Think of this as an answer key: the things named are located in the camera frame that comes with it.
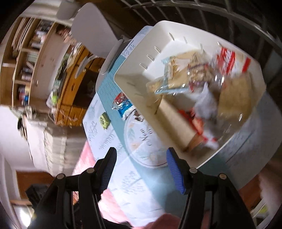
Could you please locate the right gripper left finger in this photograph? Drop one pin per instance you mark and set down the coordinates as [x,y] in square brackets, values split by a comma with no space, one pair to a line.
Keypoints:
[105,170]

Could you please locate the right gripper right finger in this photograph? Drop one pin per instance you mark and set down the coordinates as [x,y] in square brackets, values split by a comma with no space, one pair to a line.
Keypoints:
[178,169]

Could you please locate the green pineapple cake packet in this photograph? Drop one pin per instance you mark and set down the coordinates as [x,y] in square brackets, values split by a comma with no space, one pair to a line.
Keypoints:
[104,120]

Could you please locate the red white candy wrapper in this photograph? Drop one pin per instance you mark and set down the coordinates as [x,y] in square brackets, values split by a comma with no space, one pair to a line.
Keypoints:
[202,117]

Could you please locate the brown paper snack bag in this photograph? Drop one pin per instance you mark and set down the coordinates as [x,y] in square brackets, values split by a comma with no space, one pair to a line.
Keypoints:
[178,128]

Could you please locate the blue white snack packet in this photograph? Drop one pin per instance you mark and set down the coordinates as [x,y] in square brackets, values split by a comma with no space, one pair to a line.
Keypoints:
[125,109]

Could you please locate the small red snack packet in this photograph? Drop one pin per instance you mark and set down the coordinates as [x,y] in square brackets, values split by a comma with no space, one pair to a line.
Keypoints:
[119,101]

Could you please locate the clear pastry snack bag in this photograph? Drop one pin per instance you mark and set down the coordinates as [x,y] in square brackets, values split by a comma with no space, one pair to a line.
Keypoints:
[237,98]

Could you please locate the clear nut cluster packet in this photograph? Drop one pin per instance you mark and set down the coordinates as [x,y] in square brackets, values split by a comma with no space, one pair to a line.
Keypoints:
[200,74]

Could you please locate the red white cookies package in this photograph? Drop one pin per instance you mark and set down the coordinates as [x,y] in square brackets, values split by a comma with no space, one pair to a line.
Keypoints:
[229,62]

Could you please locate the large triangular bread package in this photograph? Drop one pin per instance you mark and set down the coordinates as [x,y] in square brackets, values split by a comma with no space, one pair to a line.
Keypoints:
[174,78]

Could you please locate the patterned blue white tablecloth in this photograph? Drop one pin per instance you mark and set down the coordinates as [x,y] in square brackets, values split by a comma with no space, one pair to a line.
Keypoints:
[241,155]

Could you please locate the cat under desk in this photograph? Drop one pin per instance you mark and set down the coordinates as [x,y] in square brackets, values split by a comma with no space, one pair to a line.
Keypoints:
[91,89]

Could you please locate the wooden desk with drawers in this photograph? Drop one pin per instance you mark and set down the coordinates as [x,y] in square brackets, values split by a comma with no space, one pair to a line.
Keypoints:
[73,101]

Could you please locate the grey office chair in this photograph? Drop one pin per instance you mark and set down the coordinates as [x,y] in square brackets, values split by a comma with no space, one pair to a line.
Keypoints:
[91,28]

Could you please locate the wooden bookshelf hutch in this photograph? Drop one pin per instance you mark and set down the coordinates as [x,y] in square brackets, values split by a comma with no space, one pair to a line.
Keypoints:
[31,53]

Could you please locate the steel window guard bars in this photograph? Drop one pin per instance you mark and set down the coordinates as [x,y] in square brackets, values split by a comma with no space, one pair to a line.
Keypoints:
[251,33]

